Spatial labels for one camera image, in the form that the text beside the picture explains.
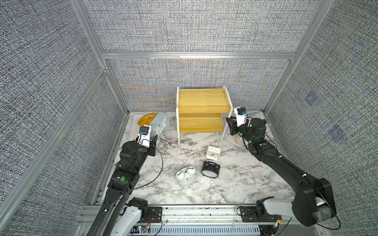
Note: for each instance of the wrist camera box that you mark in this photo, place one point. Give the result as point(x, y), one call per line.
point(241, 116)
point(144, 136)

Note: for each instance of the grey square alarm clock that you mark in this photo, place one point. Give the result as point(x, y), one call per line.
point(158, 125)

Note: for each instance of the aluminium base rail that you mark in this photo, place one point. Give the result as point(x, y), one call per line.
point(218, 220)

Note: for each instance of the black twin-bell alarm clock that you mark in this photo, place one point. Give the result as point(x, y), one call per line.
point(210, 169)

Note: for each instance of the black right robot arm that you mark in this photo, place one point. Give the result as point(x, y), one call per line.
point(313, 202)

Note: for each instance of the oval brown bread loaf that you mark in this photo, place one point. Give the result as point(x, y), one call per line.
point(146, 119)

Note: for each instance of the white rectangular tray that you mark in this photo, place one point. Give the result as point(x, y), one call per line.
point(134, 127)

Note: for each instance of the small white square alarm clock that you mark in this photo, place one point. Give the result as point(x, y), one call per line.
point(213, 153)

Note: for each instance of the glass jar with black lid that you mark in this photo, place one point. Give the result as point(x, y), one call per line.
point(239, 140)

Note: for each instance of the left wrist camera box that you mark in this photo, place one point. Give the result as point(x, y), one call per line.
point(144, 136)

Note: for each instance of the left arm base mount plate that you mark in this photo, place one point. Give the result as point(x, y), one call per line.
point(153, 215)

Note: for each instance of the white twin-bell alarm clock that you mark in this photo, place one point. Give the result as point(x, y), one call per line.
point(186, 176)

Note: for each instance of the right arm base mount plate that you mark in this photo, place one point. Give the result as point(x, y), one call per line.
point(254, 214)

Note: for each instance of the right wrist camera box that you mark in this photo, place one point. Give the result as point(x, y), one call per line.
point(241, 116)

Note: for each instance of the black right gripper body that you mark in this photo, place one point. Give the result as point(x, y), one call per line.
point(242, 131)

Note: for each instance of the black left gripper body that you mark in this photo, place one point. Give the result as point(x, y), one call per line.
point(151, 150)

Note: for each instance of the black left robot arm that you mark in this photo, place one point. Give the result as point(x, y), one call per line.
point(121, 185)

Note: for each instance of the wooden two-tier white-frame shelf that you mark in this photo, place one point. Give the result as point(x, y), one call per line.
point(202, 111)

